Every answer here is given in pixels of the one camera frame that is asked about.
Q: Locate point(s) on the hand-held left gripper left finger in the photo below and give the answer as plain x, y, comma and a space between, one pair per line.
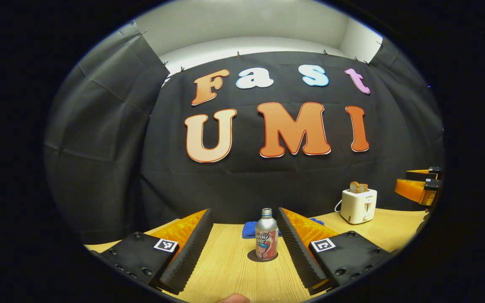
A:
192, 256

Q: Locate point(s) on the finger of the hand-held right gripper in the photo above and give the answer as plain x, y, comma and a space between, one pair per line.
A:
419, 173
413, 190

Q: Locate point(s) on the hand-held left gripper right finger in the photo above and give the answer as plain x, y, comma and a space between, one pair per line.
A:
295, 252

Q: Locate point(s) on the silver water bottle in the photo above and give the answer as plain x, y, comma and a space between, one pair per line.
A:
266, 235

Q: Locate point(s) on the dark round coaster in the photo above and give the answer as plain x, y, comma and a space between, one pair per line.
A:
251, 256

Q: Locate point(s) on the brown toast slice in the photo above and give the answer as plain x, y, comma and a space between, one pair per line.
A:
354, 187
363, 188

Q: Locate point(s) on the blue towel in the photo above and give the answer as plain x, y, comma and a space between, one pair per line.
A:
249, 230

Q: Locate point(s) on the white toaster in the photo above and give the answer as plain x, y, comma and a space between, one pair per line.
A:
358, 208

